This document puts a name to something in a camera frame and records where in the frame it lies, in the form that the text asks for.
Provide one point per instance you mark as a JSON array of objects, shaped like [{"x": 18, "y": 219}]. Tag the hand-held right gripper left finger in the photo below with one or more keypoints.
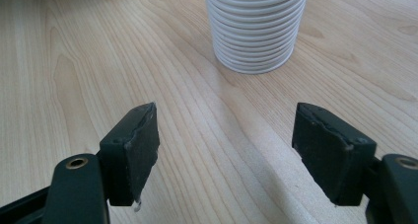
[{"x": 131, "y": 151}]

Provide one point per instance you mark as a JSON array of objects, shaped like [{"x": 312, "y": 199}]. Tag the stack of white paper cups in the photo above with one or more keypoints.
[{"x": 254, "y": 26}]

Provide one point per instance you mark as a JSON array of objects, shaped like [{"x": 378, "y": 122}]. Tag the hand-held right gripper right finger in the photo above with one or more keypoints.
[{"x": 332, "y": 158}]

